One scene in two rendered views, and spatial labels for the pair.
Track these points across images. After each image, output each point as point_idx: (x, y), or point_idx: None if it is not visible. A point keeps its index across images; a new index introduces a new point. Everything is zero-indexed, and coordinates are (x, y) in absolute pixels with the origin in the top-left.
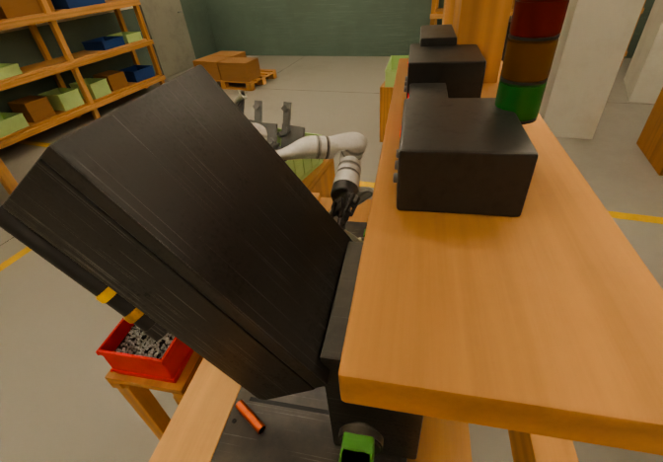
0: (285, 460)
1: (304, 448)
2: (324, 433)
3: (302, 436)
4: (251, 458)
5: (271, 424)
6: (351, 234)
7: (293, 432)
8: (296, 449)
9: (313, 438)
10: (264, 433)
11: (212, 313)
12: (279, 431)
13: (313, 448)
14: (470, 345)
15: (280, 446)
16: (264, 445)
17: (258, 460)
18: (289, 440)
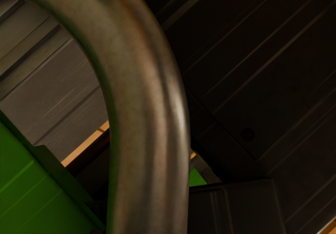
0: (55, 93)
1: (65, 72)
2: (75, 46)
3: (53, 72)
4: (20, 129)
5: (6, 108)
6: (188, 162)
7: (40, 82)
8: (58, 81)
9: (67, 60)
10: (9, 116)
11: None
12: (23, 98)
13: (75, 62)
14: None
15: (39, 98)
16: (22, 115)
17: (30, 120)
18: (43, 87)
